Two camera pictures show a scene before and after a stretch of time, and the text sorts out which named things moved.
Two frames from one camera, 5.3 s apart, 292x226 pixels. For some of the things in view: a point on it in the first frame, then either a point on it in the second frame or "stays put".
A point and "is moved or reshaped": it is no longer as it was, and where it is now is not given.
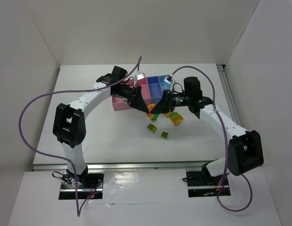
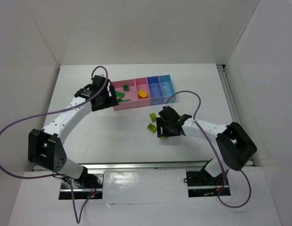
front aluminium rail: x=125 y=166 stays put
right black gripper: x=166 y=101 -> x=163 y=128
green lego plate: x=116 y=95 stays put
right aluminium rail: x=223 y=72 stays put
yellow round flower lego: x=150 y=107 is moved or reshaped
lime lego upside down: x=152 y=127 stays put
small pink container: x=145 y=90 stays put
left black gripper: x=134 y=95 -> x=110 y=94
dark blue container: x=155 y=89 stays put
